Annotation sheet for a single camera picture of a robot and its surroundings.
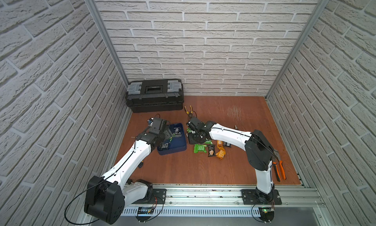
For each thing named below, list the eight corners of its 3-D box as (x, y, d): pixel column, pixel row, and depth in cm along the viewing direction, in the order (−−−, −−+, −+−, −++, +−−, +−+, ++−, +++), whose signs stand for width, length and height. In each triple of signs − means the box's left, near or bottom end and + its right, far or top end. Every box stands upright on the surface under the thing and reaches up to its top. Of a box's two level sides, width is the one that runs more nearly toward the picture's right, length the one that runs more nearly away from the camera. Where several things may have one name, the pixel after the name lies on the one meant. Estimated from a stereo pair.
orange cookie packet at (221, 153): (214, 156, 89) (214, 154, 88) (218, 147, 93) (219, 146, 91) (222, 160, 88) (222, 159, 86) (226, 151, 92) (226, 149, 90)
